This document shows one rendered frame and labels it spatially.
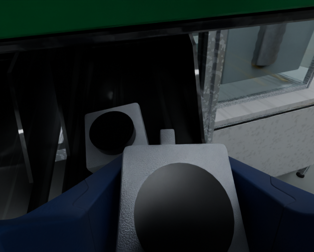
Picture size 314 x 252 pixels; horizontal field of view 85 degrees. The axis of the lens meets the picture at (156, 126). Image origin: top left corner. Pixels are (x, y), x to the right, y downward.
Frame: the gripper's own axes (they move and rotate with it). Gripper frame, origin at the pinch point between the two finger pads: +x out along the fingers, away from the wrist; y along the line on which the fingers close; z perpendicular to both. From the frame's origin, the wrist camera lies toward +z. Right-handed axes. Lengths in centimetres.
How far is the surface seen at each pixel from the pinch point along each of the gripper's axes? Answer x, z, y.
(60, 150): 11.7, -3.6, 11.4
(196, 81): 10.9, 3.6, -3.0
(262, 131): 86, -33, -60
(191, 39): 12.2, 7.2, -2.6
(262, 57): 84, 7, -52
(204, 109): 14.9, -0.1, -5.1
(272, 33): 81, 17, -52
